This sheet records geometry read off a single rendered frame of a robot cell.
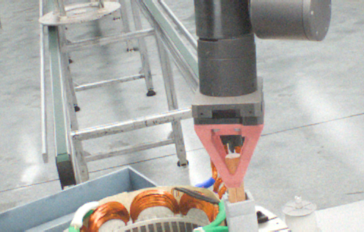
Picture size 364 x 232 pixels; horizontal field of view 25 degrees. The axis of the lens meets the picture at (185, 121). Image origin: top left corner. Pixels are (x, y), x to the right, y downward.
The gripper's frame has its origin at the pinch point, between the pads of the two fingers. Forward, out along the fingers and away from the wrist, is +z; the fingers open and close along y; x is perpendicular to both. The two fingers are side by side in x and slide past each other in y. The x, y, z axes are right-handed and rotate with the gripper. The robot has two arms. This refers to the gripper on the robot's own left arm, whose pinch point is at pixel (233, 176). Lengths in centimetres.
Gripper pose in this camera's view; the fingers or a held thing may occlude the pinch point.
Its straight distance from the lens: 83.6
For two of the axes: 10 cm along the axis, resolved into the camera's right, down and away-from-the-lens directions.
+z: 0.7, 9.6, 2.9
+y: 1.1, -2.9, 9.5
